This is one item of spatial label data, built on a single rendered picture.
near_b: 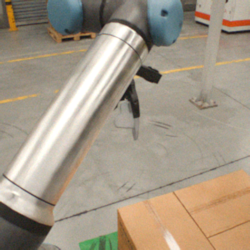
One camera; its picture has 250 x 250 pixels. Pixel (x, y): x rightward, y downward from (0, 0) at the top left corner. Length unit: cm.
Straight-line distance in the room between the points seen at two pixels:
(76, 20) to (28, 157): 24
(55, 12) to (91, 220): 210
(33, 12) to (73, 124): 927
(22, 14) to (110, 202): 780
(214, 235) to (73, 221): 120
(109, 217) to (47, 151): 214
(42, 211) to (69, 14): 30
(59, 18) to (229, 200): 168
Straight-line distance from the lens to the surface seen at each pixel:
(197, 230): 173
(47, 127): 33
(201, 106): 405
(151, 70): 65
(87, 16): 46
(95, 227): 239
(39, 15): 961
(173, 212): 179
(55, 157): 32
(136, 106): 62
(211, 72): 402
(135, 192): 264
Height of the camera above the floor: 190
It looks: 33 degrees down
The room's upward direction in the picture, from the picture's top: straight up
